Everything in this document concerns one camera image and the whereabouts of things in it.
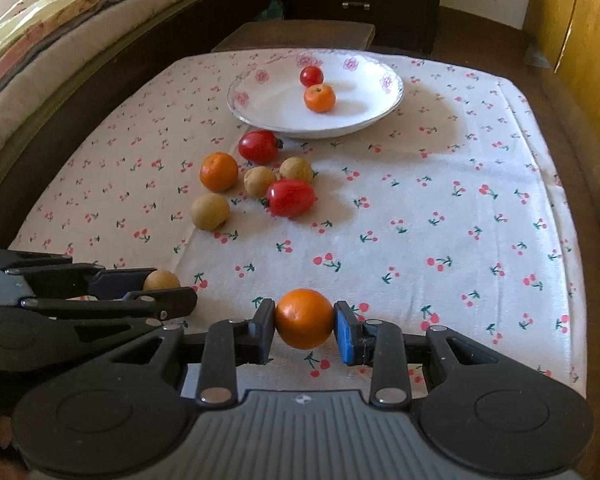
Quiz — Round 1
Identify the white floral plate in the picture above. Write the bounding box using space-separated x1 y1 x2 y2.
226 48 406 139

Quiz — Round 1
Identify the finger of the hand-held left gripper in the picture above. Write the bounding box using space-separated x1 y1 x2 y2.
20 286 199 349
5 260 153 300

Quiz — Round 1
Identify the small orange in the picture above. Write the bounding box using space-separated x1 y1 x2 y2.
304 84 336 113

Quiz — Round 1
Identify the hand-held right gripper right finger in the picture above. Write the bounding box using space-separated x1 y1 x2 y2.
333 301 511 407

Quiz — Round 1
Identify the tan longan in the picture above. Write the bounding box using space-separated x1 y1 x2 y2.
279 156 314 184
143 270 181 292
243 166 277 199
190 193 231 231

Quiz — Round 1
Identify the red plum tomato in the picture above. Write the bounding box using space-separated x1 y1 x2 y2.
238 130 284 164
266 179 316 219

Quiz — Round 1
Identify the brown stool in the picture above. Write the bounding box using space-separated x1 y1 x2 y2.
211 20 377 54

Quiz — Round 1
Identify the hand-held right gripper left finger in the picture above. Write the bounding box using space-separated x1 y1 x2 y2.
96 299 277 406

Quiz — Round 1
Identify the wooden wardrobe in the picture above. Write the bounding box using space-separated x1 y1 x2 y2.
526 0 600 149

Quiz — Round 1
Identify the cherry print tablecloth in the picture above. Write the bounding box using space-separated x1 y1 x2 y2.
7 49 589 402

